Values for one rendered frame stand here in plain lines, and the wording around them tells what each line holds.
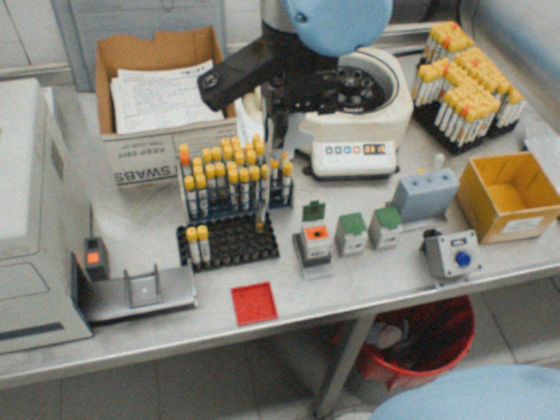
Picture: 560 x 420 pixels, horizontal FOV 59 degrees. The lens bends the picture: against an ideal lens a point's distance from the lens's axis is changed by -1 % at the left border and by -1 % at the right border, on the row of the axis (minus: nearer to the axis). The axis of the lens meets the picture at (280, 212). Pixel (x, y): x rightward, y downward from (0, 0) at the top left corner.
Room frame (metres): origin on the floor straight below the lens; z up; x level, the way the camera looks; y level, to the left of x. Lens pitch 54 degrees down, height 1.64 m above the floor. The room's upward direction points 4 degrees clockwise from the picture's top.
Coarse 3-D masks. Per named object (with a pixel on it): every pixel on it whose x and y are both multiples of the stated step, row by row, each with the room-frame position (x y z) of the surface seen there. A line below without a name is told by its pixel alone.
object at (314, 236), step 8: (304, 224) 0.49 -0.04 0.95; (312, 224) 0.49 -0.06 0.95; (320, 224) 0.49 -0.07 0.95; (304, 232) 0.47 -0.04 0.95; (312, 232) 0.47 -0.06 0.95; (320, 232) 0.47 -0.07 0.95; (328, 232) 0.47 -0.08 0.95; (304, 240) 0.47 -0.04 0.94; (312, 240) 0.46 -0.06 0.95; (320, 240) 0.46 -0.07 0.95; (328, 240) 0.46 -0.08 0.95; (304, 248) 0.46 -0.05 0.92; (312, 248) 0.45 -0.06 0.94; (320, 248) 0.45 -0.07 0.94; (328, 248) 0.46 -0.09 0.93; (312, 256) 0.45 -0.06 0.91
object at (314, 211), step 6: (312, 204) 0.50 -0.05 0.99; (318, 204) 0.50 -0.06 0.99; (324, 204) 0.50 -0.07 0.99; (306, 210) 0.50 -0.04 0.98; (312, 210) 0.50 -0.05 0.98; (318, 210) 0.50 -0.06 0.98; (324, 210) 0.50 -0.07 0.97; (306, 216) 0.50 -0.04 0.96; (312, 216) 0.50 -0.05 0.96; (318, 216) 0.50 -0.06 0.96
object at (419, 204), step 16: (416, 176) 0.59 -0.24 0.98; (448, 176) 0.60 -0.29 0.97; (400, 192) 0.57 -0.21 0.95; (416, 192) 0.56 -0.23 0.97; (432, 192) 0.57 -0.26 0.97; (448, 192) 0.58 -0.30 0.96; (400, 208) 0.56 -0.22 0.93; (416, 208) 0.56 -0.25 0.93; (432, 208) 0.57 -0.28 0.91; (416, 224) 0.55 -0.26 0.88; (432, 224) 0.56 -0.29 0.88
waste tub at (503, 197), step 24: (480, 168) 0.65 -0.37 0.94; (504, 168) 0.67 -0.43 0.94; (528, 168) 0.66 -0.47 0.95; (456, 192) 0.64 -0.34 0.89; (480, 192) 0.58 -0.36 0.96; (504, 192) 0.65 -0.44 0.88; (528, 192) 0.63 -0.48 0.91; (552, 192) 0.59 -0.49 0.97; (480, 216) 0.55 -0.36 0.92; (504, 216) 0.53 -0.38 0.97; (528, 216) 0.54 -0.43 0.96; (552, 216) 0.55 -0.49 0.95; (480, 240) 0.53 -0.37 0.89; (504, 240) 0.53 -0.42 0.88
